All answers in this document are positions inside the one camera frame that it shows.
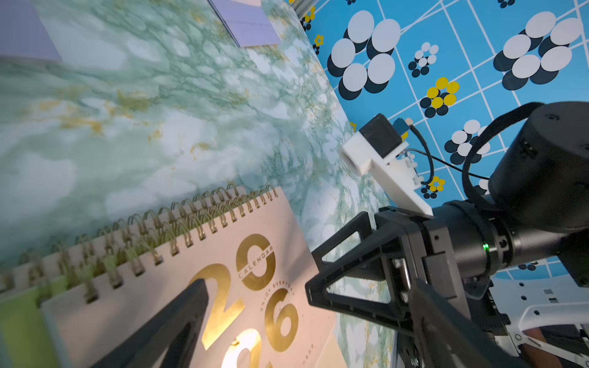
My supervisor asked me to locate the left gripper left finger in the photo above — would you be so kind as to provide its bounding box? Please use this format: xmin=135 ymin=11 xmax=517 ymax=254
xmin=94 ymin=279 xmax=209 ymax=367

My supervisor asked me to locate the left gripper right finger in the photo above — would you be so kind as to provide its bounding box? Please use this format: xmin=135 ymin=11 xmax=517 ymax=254
xmin=410 ymin=279 xmax=525 ymax=367

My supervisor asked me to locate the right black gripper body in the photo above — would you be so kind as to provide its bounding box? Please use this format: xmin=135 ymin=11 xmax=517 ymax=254
xmin=374 ymin=199 xmax=572 ymax=368

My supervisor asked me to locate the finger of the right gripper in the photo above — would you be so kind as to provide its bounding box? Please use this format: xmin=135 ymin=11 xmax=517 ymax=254
xmin=305 ymin=212 xmax=414 ymax=336

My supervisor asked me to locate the pink calendar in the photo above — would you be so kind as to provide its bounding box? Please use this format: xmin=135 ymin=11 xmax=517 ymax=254
xmin=41 ymin=188 xmax=345 ymax=367
xmin=1 ymin=182 xmax=259 ymax=300

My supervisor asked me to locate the green calendar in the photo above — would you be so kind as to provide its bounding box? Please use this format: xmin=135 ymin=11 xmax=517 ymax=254
xmin=1 ymin=243 xmax=179 ymax=367

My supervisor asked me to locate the purple calendar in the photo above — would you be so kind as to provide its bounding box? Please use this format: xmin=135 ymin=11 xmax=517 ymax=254
xmin=209 ymin=0 xmax=281 ymax=48
xmin=1 ymin=0 xmax=62 ymax=61

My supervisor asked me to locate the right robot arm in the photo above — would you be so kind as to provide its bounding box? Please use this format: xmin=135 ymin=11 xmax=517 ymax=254
xmin=305 ymin=101 xmax=588 ymax=367

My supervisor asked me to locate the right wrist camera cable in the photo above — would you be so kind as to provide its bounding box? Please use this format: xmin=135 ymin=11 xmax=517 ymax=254
xmin=406 ymin=102 xmax=546 ymax=213

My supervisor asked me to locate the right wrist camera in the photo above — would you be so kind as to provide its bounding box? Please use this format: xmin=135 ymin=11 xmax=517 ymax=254
xmin=339 ymin=113 xmax=433 ymax=217

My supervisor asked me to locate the right aluminium corner post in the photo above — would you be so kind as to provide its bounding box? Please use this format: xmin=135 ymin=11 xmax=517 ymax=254
xmin=288 ymin=0 xmax=319 ymax=18

